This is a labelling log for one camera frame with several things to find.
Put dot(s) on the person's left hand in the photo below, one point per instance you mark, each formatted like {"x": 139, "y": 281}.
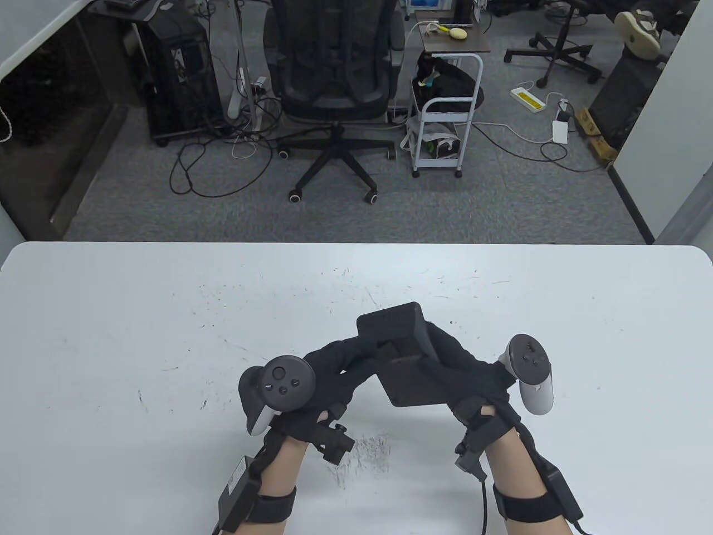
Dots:
{"x": 334, "y": 384}

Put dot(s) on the person's right hand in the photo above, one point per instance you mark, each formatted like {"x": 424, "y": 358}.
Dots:
{"x": 476, "y": 390}

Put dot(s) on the black calculator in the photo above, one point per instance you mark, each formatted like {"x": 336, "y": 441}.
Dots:
{"x": 412, "y": 384}

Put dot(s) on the person's left forearm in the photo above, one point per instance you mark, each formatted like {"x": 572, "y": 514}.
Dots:
{"x": 281, "y": 468}

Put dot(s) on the person's right forearm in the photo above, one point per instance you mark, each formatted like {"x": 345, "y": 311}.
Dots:
{"x": 509, "y": 462}

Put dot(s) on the black white hand controller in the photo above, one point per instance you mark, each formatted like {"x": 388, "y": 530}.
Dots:
{"x": 535, "y": 390}
{"x": 284, "y": 384}

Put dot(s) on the plain black sensor box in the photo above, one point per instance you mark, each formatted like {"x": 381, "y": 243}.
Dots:
{"x": 562, "y": 490}

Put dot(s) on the black box with white label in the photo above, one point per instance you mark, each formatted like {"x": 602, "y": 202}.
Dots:
{"x": 237, "y": 493}

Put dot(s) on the white black bag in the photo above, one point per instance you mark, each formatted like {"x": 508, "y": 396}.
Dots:
{"x": 440, "y": 146}

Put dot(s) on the white power adapter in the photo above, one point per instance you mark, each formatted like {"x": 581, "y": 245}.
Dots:
{"x": 560, "y": 132}

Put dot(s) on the brown partition foot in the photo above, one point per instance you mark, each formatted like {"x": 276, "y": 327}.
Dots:
{"x": 589, "y": 122}
{"x": 604, "y": 149}

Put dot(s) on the white yellow power strip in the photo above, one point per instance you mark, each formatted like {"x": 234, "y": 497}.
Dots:
{"x": 529, "y": 99}

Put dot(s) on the plain white power strip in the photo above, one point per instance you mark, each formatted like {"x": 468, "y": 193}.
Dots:
{"x": 237, "y": 95}

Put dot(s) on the black mesh office chair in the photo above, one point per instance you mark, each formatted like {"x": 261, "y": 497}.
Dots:
{"x": 334, "y": 72}

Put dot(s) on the black partition panel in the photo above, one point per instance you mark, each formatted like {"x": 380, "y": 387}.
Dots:
{"x": 624, "y": 100}

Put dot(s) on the black computer tower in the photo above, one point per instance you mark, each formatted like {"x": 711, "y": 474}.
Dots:
{"x": 178, "y": 72}

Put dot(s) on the black swivel chair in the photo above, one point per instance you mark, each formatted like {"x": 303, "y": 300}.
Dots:
{"x": 560, "y": 50}

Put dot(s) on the white cart with wooden top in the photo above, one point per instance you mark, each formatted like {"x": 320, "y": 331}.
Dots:
{"x": 454, "y": 40}

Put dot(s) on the pale yellow round object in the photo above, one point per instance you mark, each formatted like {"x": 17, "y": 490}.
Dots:
{"x": 458, "y": 33}

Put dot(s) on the blue white box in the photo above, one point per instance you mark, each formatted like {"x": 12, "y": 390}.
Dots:
{"x": 429, "y": 3}

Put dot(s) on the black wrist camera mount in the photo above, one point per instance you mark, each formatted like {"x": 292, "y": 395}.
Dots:
{"x": 470, "y": 460}
{"x": 337, "y": 443}

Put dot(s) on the white metal frame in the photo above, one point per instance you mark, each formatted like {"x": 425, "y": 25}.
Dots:
{"x": 245, "y": 56}

